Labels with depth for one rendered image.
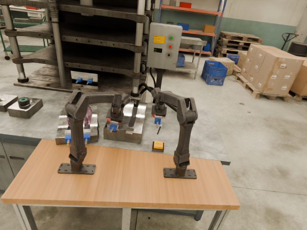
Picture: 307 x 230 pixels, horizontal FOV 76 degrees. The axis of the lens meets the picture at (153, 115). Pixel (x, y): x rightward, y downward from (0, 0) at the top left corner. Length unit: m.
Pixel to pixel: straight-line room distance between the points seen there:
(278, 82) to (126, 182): 4.28
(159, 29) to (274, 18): 7.02
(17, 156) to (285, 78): 4.72
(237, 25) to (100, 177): 7.63
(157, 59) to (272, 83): 3.31
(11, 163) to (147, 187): 1.18
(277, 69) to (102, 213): 4.15
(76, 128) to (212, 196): 0.81
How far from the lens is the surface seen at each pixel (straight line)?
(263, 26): 8.59
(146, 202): 1.10
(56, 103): 1.91
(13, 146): 1.80
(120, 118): 1.26
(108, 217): 1.98
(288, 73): 4.98
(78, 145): 1.11
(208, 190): 1.22
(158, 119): 1.40
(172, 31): 1.96
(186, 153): 1.14
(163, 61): 2.02
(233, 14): 8.16
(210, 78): 4.94
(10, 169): 2.02
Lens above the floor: 1.70
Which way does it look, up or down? 31 degrees down
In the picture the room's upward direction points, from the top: 7 degrees clockwise
